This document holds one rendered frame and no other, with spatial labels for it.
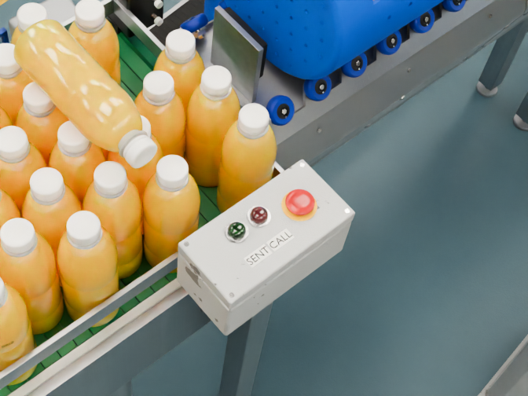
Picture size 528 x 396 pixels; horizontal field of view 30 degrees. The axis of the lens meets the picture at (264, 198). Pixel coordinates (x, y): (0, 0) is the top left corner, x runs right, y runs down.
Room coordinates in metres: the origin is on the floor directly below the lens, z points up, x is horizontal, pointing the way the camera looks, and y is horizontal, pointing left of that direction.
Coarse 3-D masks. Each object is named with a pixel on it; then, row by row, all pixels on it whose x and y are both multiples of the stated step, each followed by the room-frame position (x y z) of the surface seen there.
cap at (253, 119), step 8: (248, 104) 0.75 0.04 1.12; (256, 104) 0.75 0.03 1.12; (240, 112) 0.73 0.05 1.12; (248, 112) 0.74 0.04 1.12; (256, 112) 0.74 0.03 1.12; (264, 112) 0.74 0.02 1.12; (240, 120) 0.72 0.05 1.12; (248, 120) 0.72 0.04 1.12; (256, 120) 0.73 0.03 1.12; (264, 120) 0.73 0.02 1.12; (240, 128) 0.72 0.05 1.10; (248, 128) 0.71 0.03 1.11; (256, 128) 0.72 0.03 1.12; (264, 128) 0.72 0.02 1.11
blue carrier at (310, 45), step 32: (224, 0) 1.03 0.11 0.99; (256, 0) 0.98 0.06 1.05; (288, 0) 0.94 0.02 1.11; (320, 0) 0.91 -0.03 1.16; (352, 0) 0.91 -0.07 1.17; (384, 0) 0.95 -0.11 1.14; (416, 0) 0.99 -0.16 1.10; (256, 32) 0.98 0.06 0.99; (288, 32) 0.94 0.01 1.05; (320, 32) 0.90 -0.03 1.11; (352, 32) 0.90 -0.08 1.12; (384, 32) 0.95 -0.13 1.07; (288, 64) 0.93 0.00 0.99; (320, 64) 0.89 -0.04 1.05
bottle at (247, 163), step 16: (224, 144) 0.72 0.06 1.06; (240, 144) 0.71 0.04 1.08; (256, 144) 0.71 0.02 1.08; (272, 144) 0.73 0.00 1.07; (224, 160) 0.71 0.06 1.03; (240, 160) 0.70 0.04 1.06; (256, 160) 0.70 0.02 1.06; (272, 160) 0.72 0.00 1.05; (224, 176) 0.71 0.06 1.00; (240, 176) 0.70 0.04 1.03; (256, 176) 0.70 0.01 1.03; (224, 192) 0.71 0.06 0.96; (240, 192) 0.70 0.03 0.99; (224, 208) 0.70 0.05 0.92
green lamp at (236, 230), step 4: (232, 224) 0.58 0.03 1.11; (236, 224) 0.58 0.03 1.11; (240, 224) 0.58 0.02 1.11; (228, 228) 0.57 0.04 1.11; (232, 228) 0.57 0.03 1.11; (236, 228) 0.57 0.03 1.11; (240, 228) 0.57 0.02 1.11; (244, 228) 0.58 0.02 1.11; (228, 232) 0.57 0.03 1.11; (232, 232) 0.57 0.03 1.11; (236, 232) 0.57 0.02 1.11; (240, 232) 0.57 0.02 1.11; (244, 232) 0.57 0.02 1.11; (232, 236) 0.56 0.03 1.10; (236, 236) 0.56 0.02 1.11; (240, 236) 0.56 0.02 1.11
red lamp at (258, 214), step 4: (256, 208) 0.60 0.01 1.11; (260, 208) 0.60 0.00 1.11; (264, 208) 0.61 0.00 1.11; (252, 212) 0.60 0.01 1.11; (256, 212) 0.60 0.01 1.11; (260, 212) 0.60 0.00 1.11; (264, 212) 0.60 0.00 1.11; (252, 216) 0.59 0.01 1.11; (256, 216) 0.59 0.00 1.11; (260, 216) 0.59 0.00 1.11; (264, 216) 0.60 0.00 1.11; (252, 220) 0.59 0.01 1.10; (256, 220) 0.59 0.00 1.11; (260, 220) 0.59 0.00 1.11; (264, 220) 0.59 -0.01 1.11
